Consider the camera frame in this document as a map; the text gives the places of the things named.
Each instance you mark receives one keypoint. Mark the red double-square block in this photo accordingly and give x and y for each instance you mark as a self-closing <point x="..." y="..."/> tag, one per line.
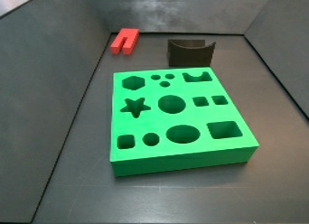
<point x="124" y="41"/>

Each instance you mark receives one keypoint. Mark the green foam shape board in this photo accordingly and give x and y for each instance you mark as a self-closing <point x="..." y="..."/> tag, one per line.
<point x="174" y="122"/>

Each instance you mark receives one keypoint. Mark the black curved stand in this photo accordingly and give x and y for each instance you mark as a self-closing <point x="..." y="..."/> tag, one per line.
<point x="188" y="53"/>

